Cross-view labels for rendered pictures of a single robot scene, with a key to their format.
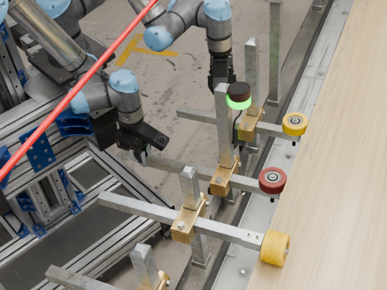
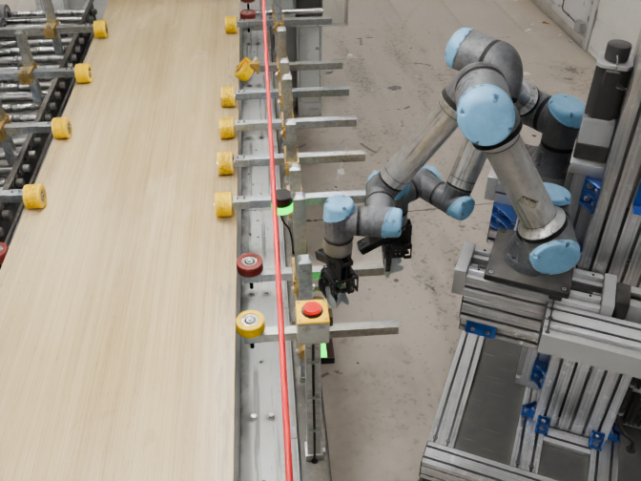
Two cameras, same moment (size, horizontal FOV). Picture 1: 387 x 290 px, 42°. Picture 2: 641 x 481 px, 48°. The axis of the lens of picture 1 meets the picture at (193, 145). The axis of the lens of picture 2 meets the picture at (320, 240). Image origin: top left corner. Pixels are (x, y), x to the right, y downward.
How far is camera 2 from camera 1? 2.65 m
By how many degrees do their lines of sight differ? 92
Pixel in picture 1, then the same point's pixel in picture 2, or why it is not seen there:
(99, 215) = (497, 422)
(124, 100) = not seen: hidden behind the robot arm
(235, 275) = (272, 289)
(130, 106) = not seen: hidden behind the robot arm
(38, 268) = (501, 351)
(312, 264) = (196, 217)
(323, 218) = (196, 245)
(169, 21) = (373, 181)
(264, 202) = (275, 354)
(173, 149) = not seen: outside the picture
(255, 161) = (296, 361)
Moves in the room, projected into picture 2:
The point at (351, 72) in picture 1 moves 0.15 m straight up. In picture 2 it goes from (201, 412) to (195, 371)
